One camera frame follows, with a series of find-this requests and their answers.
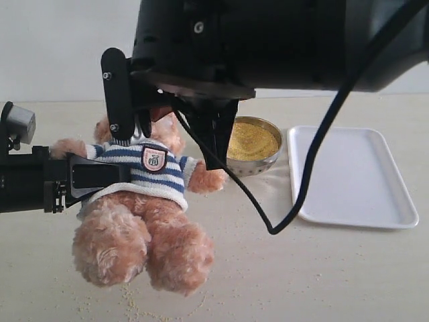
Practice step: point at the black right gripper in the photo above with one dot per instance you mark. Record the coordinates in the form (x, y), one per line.
(225, 50)

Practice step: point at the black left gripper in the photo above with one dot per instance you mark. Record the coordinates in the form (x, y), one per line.
(35, 181)

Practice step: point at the brown teddy bear striped sweater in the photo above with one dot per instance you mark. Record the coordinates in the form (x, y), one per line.
(141, 225)

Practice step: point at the dark red wooden spoon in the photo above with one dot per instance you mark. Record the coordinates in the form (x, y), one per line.
(159, 112)

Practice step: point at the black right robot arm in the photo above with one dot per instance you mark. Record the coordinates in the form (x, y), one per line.
(384, 39)

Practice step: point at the steel bowl of millet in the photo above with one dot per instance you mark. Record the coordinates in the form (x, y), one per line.
(254, 147)

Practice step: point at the white plastic tray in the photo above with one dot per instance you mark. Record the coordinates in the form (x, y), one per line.
(356, 182)

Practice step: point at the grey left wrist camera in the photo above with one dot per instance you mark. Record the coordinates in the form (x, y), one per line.
(20, 125)

